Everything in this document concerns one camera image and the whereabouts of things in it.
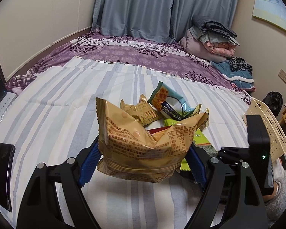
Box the mauve folded duvet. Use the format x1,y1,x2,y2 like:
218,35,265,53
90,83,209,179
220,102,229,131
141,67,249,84
179,36,227,64

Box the wall socket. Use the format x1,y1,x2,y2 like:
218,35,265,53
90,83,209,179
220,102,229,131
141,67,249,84
278,69,286,86

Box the cream perforated basket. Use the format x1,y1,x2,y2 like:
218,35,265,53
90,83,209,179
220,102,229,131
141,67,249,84
243,98,286,162

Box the black phone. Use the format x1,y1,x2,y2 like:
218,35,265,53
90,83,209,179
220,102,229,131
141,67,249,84
0,143,16,212

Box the yellow snack packet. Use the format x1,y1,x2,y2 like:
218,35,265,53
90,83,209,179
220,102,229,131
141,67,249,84
164,118,182,126

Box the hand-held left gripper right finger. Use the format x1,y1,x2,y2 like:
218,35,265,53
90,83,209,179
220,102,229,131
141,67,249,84
181,145,269,229

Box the white appliance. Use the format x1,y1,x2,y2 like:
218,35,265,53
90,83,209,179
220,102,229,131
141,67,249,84
0,93,18,137

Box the pink floral folded quilt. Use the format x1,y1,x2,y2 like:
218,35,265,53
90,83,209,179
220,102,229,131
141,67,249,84
203,40,237,58

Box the green snack packet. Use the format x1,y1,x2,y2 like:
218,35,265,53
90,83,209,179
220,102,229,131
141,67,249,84
180,128,219,173

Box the teal snack packet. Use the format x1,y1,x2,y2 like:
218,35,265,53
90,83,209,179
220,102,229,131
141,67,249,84
147,81,200,121

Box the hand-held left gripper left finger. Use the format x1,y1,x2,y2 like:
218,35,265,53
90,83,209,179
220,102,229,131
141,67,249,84
17,138,104,229

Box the person's right hand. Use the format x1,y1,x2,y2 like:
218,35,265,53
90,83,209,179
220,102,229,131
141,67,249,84
264,181,281,202

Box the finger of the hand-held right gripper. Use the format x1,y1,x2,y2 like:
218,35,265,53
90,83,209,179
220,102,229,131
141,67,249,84
218,147,251,166

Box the dark grey folded blanket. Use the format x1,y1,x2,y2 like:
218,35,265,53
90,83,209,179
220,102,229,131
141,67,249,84
192,15,238,39

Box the purple floral bed sheet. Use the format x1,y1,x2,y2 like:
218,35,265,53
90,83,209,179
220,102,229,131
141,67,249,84
5,26,257,106

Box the grey-blue curtain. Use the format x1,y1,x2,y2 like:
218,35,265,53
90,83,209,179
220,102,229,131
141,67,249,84
93,0,242,45

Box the grey-green folded cloth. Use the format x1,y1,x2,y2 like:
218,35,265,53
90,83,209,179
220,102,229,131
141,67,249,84
189,26,240,46

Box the black plastic bag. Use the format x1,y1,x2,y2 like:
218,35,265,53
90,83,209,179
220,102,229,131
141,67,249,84
262,91,284,118

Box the leopard print cloth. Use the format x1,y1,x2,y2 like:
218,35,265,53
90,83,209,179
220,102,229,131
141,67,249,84
229,57,253,75

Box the red snack packet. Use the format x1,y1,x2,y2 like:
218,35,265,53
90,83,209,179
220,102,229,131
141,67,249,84
146,127,169,137

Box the tan snack packet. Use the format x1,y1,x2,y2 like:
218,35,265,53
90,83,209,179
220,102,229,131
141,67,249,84
96,97,206,184
196,104,210,132
120,95,161,127

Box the wall poster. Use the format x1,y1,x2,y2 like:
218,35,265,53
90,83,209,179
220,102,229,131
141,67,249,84
252,0,286,38

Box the striped bed sheet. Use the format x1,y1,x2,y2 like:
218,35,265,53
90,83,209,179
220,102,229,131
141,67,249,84
0,55,255,229

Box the person's right forearm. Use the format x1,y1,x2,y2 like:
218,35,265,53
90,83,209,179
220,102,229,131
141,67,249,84
264,178,286,223

